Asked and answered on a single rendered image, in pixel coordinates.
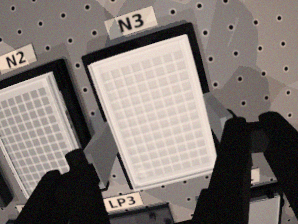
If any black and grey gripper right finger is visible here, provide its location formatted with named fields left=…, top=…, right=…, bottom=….
left=190, top=92, right=298, bottom=224

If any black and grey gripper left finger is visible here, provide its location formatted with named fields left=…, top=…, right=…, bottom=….
left=14, top=122, right=118, bottom=224

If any grey perforated base plate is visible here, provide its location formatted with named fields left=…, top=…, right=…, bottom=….
left=0, top=0, right=298, bottom=223

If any light grey rectangular plate lid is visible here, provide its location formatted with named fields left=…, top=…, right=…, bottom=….
left=248, top=192, right=280, bottom=224

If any white label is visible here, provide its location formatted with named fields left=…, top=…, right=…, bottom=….
left=104, top=6, right=158, bottom=40
left=251, top=167, right=259, bottom=183
left=16, top=204, right=25, bottom=213
left=104, top=192, right=143, bottom=211
left=0, top=44, right=38, bottom=74

